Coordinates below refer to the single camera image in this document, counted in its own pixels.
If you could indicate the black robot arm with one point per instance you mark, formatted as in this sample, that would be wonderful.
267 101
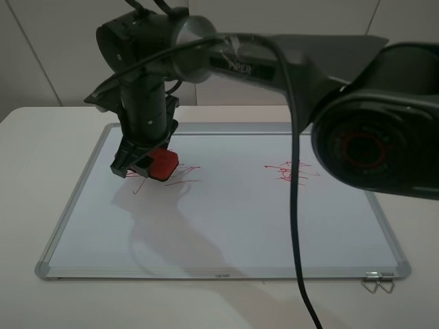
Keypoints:
372 106

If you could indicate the red whiteboard eraser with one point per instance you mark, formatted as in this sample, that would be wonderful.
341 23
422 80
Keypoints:
164 163

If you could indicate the white aluminium-framed whiteboard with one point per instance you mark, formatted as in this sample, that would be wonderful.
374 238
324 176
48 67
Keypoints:
222 215

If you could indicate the right metal hanging clip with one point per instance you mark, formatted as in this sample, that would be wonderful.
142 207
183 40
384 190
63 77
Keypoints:
386 281

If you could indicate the metal hanging clip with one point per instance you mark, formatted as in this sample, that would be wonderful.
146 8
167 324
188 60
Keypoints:
386 281
371 281

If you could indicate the left metal hanging clip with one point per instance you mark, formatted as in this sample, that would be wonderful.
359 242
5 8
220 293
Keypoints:
371 281

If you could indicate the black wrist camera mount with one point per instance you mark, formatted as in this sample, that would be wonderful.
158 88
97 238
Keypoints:
106 97

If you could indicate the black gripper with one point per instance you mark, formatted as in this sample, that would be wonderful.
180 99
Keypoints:
144 122

